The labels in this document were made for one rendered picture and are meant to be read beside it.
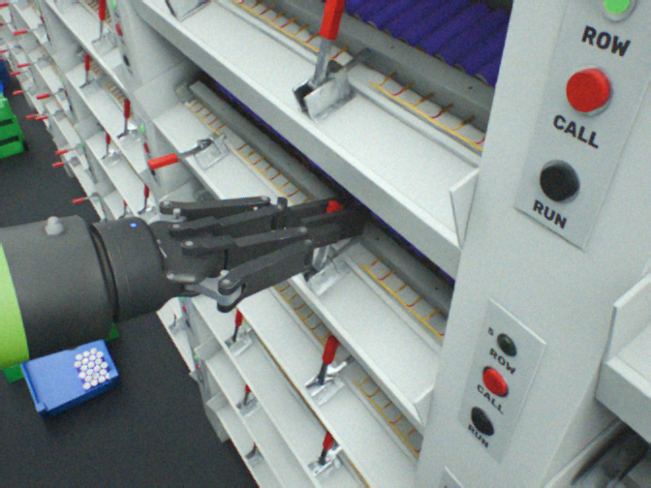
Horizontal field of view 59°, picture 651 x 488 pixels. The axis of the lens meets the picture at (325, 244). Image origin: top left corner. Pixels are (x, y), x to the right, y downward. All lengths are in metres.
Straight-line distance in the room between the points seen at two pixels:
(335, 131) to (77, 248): 0.20
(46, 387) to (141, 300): 1.29
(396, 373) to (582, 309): 0.24
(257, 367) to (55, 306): 0.61
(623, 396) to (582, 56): 0.16
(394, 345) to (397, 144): 0.19
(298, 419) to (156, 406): 0.76
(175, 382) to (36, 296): 1.26
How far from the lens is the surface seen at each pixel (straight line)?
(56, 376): 1.71
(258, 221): 0.50
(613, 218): 0.26
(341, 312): 0.54
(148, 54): 0.86
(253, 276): 0.44
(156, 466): 1.52
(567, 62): 0.26
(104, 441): 1.59
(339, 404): 0.70
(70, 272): 0.40
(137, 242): 0.42
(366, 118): 0.43
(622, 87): 0.24
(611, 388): 0.32
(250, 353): 0.99
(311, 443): 0.89
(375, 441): 0.68
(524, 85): 0.27
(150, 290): 0.42
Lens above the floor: 1.29
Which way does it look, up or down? 40 degrees down
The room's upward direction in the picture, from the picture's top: straight up
